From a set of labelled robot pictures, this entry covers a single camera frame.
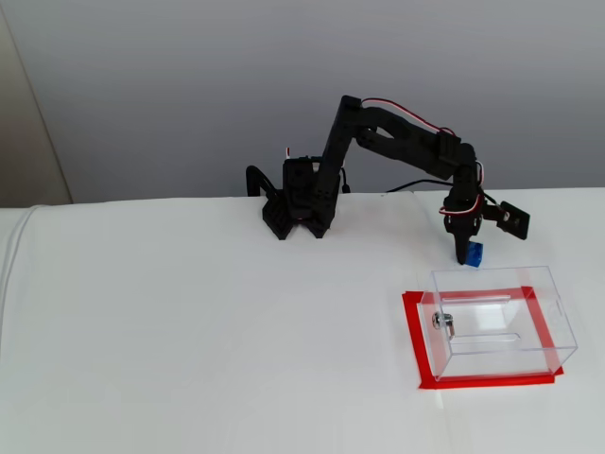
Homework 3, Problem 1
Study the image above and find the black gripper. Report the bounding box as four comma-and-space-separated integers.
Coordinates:
438, 187, 485, 267

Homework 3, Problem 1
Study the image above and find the blue lego brick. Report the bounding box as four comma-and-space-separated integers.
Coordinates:
464, 239, 485, 271

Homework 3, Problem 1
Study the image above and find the transparent plastic box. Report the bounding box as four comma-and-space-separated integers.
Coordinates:
428, 265, 579, 382

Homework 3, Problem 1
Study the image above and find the silver cylinder lock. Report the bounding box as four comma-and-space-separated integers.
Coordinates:
430, 311, 458, 340

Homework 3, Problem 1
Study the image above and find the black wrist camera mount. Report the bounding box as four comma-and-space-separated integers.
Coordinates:
481, 201, 531, 240

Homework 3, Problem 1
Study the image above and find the red white wrist servo cable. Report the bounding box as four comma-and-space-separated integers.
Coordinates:
474, 160, 489, 212

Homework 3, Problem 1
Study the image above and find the long black cable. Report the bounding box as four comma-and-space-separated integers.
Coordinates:
386, 178, 448, 194

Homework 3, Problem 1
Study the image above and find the red tape frame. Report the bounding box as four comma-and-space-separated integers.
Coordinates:
401, 286, 566, 392

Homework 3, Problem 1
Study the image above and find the red white forearm servo cable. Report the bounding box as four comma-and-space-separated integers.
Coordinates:
360, 96, 456, 136

